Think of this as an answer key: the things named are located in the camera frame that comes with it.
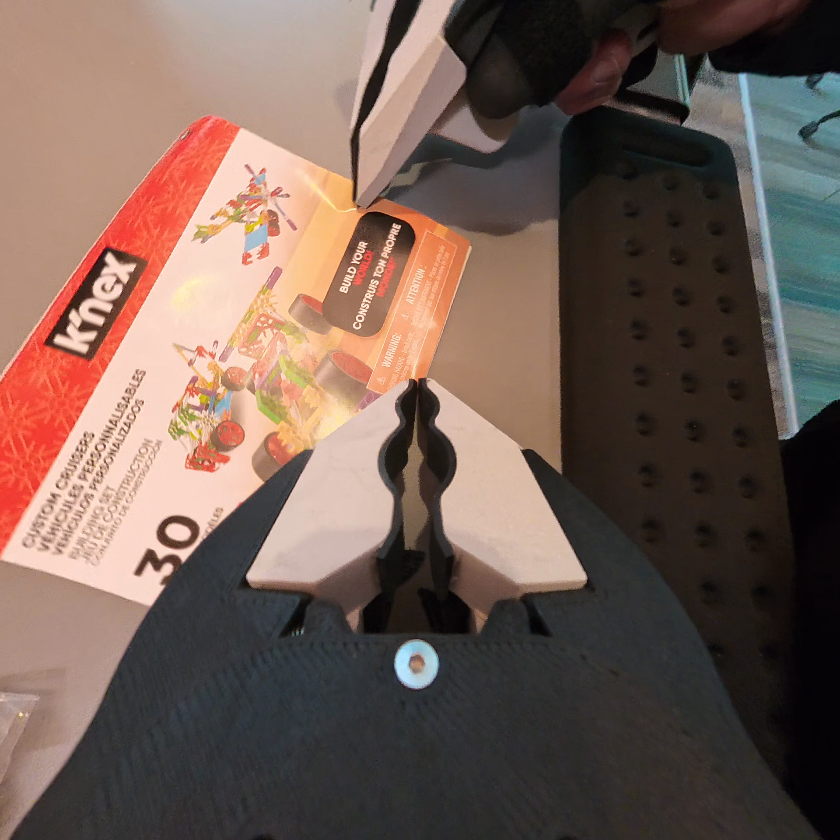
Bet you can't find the clear bag of toy rods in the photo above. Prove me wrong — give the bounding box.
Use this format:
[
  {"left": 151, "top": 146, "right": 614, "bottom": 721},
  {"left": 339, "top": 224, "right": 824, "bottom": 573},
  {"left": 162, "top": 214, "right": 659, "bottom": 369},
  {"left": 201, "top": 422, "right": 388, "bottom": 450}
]
[{"left": 0, "top": 688, "right": 42, "bottom": 795}]

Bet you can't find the toy instruction booklet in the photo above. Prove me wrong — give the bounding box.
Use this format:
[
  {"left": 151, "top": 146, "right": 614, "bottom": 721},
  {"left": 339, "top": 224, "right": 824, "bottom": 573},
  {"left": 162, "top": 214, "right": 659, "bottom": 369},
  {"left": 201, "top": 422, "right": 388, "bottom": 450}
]
[{"left": 0, "top": 115, "right": 473, "bottom": 608}]

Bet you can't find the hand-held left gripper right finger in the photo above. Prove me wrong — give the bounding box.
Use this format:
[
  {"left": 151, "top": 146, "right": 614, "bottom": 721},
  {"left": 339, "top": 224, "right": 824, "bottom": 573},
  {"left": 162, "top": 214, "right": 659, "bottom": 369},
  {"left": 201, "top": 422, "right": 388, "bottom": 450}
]
[{"left": 419, "top": 378, "right": 588, "bottom": 634}]

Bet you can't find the person's right hand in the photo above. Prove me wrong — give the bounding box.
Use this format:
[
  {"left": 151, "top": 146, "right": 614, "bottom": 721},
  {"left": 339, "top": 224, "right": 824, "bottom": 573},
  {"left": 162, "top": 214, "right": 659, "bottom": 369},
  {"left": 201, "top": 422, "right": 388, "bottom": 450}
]
[{"left": 553, "top": 0, "right": 731, "bottom": 117}]

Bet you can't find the person's right forearm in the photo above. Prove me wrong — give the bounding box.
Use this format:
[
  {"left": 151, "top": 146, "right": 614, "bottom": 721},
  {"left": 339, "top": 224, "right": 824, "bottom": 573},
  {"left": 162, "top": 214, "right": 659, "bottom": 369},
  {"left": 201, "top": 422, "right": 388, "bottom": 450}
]
[{"left": 707, "top": 0, "right": 840, "bottom": 78}]

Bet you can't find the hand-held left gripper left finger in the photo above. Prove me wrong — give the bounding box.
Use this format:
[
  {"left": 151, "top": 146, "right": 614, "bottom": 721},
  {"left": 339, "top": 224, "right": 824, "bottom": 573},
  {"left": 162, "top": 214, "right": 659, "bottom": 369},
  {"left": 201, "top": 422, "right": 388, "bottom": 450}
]
[{"left": 246, "top": 378, "right": 420, "bottom": 634}]

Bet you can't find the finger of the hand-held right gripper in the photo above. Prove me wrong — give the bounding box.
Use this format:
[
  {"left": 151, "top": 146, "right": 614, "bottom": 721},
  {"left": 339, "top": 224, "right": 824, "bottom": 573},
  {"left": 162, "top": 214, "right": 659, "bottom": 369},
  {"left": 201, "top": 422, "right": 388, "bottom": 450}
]
[
  {"left": 351, "top": 33, "right": 470, "bottom": 207},
  {"left": 350, "top": 0, "right": 455, "bottom": 191}
]

